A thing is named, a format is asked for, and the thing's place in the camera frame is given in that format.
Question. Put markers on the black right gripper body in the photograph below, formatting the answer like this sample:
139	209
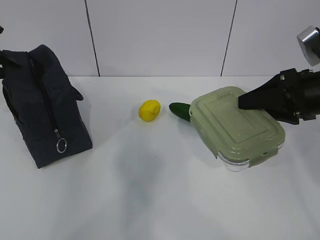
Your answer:
291	82

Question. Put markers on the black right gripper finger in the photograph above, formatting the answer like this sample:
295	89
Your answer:
286	115
269	96

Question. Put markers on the green lidded glass container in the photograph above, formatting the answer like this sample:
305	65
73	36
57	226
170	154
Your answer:
240	138

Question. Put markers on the dark blue fabric bag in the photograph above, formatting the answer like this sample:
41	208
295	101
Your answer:
43	103

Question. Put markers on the green cucumber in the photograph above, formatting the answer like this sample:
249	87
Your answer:
181	110

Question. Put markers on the yellow lemon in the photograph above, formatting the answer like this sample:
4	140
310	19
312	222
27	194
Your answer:
149	110

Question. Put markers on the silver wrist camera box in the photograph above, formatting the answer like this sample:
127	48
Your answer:
309	42

